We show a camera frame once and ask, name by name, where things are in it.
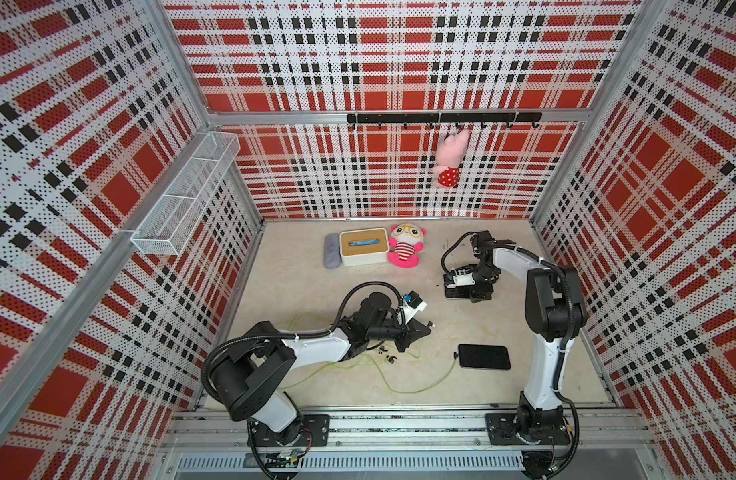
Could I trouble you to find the black hook rail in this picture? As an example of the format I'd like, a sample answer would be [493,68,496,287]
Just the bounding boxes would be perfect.
[346,112,543,127]

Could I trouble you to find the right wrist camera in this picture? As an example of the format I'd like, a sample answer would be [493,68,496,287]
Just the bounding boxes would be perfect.
[443,272,476,288]

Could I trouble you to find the green wired earphones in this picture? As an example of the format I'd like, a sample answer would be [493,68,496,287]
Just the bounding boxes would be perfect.
[283,312,434,371]
[339,355,456,396]

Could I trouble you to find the white wire mesh basket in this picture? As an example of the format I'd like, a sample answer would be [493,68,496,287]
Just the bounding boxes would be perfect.
[132,131,240,256]

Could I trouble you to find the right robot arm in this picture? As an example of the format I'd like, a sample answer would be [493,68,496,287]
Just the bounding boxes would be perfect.
[440,231,587,445]

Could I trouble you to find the grey oval pad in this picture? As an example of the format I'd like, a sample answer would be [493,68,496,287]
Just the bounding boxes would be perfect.
[323,233,342,269]

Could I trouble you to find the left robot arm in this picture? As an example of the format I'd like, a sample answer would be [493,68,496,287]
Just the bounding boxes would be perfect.
[200,281,431,447]

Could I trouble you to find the pink owl plush toy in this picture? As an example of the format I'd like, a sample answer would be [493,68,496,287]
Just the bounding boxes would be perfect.
[388,223,427,269]

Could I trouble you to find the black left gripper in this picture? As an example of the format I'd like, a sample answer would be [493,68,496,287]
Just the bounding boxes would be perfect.
[367,309,431,353]

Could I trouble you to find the pink pig plush hanging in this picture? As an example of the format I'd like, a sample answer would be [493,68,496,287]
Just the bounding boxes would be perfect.
[432,129,471,189]

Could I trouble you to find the purple-edged smartphone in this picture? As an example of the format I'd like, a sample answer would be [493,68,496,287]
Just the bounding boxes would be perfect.
[458,344,511,371]

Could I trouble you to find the metal base rail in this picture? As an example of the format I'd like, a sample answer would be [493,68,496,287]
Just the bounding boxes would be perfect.
[154,405,668,479]

